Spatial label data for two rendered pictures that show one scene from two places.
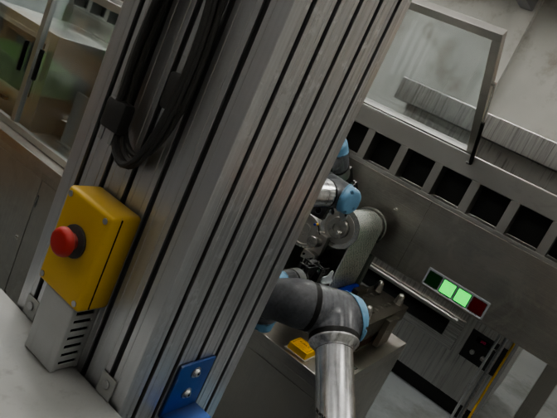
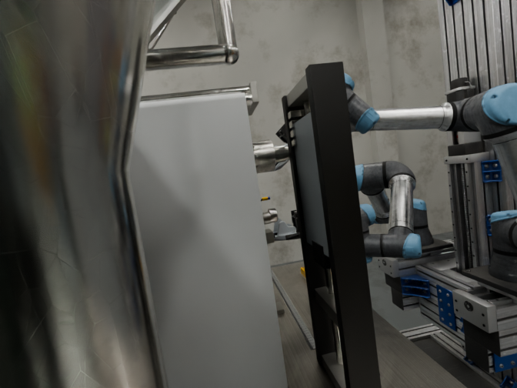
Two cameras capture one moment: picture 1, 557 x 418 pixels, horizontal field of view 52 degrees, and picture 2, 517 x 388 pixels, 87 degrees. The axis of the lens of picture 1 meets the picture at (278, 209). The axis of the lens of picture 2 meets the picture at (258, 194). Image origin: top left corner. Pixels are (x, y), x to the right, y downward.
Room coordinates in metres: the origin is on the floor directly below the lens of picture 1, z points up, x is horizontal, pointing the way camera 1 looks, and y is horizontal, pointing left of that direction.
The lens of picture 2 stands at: (2.38, 0.45, 1.30)
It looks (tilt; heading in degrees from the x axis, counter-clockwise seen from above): 4 degrees down; 234
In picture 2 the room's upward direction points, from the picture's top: 8 degrees counter-clockwise
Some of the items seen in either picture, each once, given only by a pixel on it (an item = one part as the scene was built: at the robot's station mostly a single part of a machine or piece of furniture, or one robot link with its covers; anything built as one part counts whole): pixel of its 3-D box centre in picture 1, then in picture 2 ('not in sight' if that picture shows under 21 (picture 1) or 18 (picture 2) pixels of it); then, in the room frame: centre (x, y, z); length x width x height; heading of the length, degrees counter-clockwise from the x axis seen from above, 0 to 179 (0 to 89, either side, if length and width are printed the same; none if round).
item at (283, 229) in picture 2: not in sight; (281, 230); (1.83, -0.20, 1.11); 0.09 x 0.03 x 0.06; 161
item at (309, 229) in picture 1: (320, 228); not in sight; (2.11, -0.18, 1.18); 0.26 x 0.12 x 0.12; 152
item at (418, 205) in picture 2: not in sight; (411, 211); (0.90, -0.22, 0.98); 0.13 x 0.12 x 0.14; 111
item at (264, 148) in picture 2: not in sight; (257, 157); (2.04, 0.01, 1.34); 0.06 x 0.06 x 0.06; 62
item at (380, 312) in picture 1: (368, 309); not in sight; (2.00, -0.46, 1.00); 0.40 x 0.16 x 0.06; 152
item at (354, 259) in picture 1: (351, 267); not in sight; (2.02, -0.33, 1.11); 0.23 x 0.01 x 0.18; 152
